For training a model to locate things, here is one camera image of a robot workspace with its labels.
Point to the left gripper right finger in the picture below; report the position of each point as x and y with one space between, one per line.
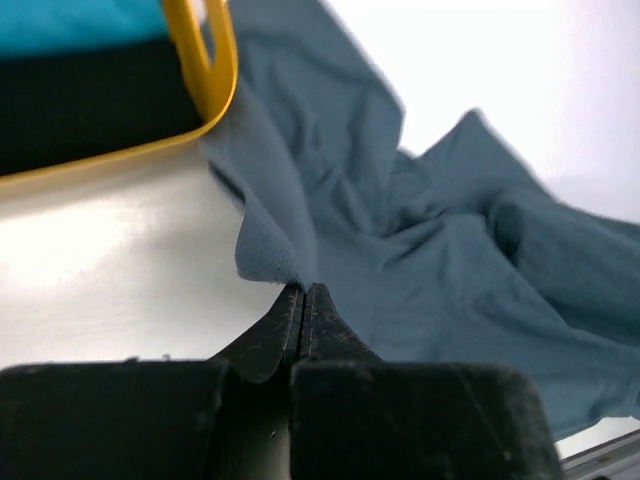
323 334

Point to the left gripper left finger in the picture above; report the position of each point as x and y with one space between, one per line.
270 343

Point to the dark blue-grey t shirt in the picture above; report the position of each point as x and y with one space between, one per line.
457 255

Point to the yellow plastic basket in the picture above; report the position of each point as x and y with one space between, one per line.
211 80

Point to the rolled black t shirt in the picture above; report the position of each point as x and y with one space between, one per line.
68 107

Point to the rolled teal t shirt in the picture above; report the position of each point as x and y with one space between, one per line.
34 28

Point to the aluminium front rail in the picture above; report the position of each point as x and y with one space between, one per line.
617 459

